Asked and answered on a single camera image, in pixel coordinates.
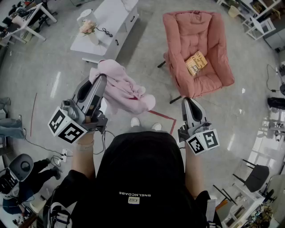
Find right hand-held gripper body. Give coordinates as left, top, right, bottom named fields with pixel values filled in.
left=177, top=122, right=220, bottom=156

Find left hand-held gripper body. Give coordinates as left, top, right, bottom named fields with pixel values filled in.
left=48, top=99, right=109, bottom=145

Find pink garment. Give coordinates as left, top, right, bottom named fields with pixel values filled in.
left=89, top=59, right=156, bottom=115

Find pink armchair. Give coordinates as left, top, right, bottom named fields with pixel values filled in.
left=157, top=10, right=236, bottom=104

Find person's right forearm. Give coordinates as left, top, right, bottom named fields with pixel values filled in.
left=184, top=147, right=203, bottom=198

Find person's left forearm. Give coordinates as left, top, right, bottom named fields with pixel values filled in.
left=70, top=132, right=97, bottom=180

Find person's left hand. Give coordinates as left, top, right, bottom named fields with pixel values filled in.
left=84, top=114, right=99, bottom=124

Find white power strip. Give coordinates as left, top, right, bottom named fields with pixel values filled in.
left=61, top=148, right=73, bottom=163

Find person's grey trousers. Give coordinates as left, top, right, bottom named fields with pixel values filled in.
left=131, top=125, right=161, bottom=134

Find yellow book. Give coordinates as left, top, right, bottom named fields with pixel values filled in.
left=185, top=50, right=208, bottom=77

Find white vase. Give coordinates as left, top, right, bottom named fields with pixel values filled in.
left=88, top=33, right=100, bottom=46

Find person's black t-shirt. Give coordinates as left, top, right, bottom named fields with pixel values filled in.
left=44, top=131, right=223, bottom=228

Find pink flower bouquet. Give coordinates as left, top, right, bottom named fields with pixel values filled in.
left=78, top=19, right=100, bottom=37

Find black chair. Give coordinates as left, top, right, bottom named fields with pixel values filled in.
left=232, top=159, right=270, bottom=193

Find white low cabinet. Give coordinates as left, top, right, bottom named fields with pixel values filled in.
left=70, top=0, right=140, bottom=64

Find white low shelf unit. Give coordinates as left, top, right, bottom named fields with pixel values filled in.
left=212, top=182, right=266, bottom=228

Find white kettle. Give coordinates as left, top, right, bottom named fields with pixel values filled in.
left=77, top=8, right=98, bottom=25

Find white desk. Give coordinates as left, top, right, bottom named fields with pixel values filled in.
left=1, top=2, right=57, bottom=43

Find white wooden chair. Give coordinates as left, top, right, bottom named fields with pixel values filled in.
left=242, top=15, right=277, bottom=41

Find beige basket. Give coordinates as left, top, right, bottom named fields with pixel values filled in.
left=228, top=5, right=240, bottom=19

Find white shelving unit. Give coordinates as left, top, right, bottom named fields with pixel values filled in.
left=217, top=0, right=285, bottom=17

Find black floor cable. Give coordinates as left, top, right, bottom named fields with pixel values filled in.
left=265, top=64, right=281, bottom=93
left=23, top=128, right=65, bottom=157

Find black coiled cable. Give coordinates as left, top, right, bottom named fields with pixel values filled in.
left=95, top=27, right=114, bottom=38

